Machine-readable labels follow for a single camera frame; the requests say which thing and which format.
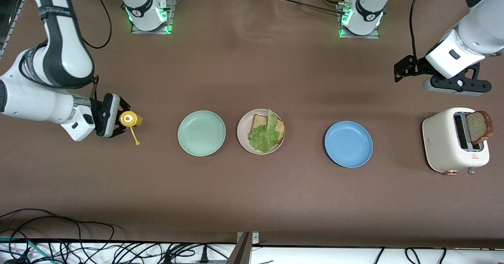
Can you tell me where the yellow squeeze bottle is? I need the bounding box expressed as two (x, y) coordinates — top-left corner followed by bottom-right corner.
(119, 111), (143, 146)

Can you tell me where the brown bread slice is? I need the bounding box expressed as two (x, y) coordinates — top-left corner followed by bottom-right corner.
(252, 114), (286, 145)
(466, 110), (494, 146)

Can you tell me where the green lettuce leaf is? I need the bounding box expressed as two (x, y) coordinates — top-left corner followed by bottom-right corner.
(248, 109), (281, 153)

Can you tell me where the mint green plate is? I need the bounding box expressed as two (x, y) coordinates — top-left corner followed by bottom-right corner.
(178, 110), (226, 157)

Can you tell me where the blue plate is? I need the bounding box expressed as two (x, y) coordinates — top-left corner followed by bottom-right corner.
(324, 121), (373, 168)

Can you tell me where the beige plate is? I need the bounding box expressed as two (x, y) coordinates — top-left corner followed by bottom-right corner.
(237, 109), (285, 155)

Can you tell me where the cream white toaster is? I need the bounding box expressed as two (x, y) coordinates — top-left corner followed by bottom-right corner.
(422, 107), (490, 176)

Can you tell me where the aluminium profile bar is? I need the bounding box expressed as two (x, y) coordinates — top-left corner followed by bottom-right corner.
(226, 233), (253, 264)

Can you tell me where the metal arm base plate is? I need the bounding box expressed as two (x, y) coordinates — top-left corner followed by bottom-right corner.
(130, 0), (176, 35)
(336, 1), (381, 40)

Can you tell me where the aluminium frame rail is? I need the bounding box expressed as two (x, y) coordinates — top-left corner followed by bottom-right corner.
(0, 0), (26, 58)

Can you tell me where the teal cable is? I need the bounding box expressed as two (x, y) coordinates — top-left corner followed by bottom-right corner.
(0, 236), (54, 264)

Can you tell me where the small metal bracket plate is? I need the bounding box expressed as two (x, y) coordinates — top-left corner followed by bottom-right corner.
(237, 231), (260, 246)

